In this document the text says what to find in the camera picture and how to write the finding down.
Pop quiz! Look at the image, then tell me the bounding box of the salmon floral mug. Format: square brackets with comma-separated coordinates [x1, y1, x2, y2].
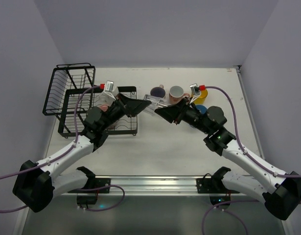
[169, 86, 190, 105]

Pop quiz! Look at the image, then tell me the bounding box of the pink ghost pattern mug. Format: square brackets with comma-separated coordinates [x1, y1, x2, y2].
[99, 104, 109, 112]

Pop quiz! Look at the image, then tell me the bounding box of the light blue plastic cup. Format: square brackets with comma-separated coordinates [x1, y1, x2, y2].
[196, 104, 207, 114]

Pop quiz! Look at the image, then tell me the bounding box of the yellow mug black handle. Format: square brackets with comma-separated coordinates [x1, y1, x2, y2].
[194, 89, 208, 105]

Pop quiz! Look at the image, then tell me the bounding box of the clear faceted glass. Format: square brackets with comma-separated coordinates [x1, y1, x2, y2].
[143, 94, 170, 116]

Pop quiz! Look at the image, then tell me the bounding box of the pink mug purple interior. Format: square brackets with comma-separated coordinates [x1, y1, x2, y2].
[150, 84, 166, 98]

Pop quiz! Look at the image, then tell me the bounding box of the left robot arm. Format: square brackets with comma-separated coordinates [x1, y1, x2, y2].
[13, 93, 151, 212]

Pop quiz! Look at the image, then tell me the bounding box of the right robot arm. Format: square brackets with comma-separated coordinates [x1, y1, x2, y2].
[155, 98, 301, 220]

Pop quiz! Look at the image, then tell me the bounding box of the white faceted ceramic cup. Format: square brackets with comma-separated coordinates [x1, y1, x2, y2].
[93, 92, 113, 107]

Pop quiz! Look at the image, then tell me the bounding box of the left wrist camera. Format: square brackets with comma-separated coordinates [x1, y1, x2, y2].
[99, 80, 115, 96]

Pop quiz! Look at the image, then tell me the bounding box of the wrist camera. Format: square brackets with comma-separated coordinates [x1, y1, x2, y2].
[99, 80, 115, 96]
[189, 83, 206, 103]

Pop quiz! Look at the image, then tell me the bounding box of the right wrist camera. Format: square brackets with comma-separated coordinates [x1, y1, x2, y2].
[189, 83, 206, 103]

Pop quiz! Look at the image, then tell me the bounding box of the black wire dish rack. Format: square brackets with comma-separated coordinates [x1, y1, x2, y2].
[43, 63, 138, 139]

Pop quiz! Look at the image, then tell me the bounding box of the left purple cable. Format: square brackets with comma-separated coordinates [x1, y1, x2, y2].
[0, 84, 125, 213]

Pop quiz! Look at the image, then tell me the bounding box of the purple cable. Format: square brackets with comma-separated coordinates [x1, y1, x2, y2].
[0, 84, 125, 213]
[201, 85, 301, 235]

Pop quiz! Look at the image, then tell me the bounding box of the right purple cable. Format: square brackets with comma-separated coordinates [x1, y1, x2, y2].
[201, 85, 301, 235]

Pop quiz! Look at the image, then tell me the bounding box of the aluminium mounting rail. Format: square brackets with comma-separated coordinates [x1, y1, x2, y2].
[26, 174, 284, 196]

